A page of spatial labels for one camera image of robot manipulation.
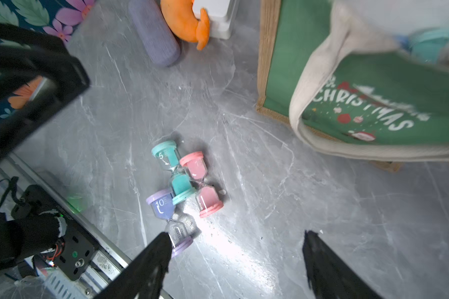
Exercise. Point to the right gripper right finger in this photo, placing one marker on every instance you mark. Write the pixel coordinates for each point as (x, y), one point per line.
(329, 277)

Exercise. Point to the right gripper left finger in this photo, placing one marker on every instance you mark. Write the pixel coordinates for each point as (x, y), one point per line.
(143, 278)

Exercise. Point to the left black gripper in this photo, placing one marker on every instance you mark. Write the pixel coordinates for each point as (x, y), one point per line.
(26, 86)

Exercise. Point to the green canvas Christmas bag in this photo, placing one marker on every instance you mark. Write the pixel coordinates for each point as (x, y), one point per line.
(348, 89)

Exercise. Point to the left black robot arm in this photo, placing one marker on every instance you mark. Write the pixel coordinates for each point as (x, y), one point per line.
(12, 241)

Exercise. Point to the purple hourglass bottom left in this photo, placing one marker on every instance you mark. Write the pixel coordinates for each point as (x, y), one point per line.
(162, 205)

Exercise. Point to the pink hourglass in pile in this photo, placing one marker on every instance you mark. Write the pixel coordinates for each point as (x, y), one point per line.
(207, 197)

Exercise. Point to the purple oval case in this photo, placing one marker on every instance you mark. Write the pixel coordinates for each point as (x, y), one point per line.
(158, 40)

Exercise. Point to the orange whale toy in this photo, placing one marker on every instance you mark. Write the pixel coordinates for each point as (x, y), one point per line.
(180, 18)

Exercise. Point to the white rectangular box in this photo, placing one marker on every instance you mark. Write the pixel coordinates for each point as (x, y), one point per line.
(222, 14)

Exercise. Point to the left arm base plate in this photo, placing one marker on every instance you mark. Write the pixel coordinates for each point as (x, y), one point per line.
(75, 246)

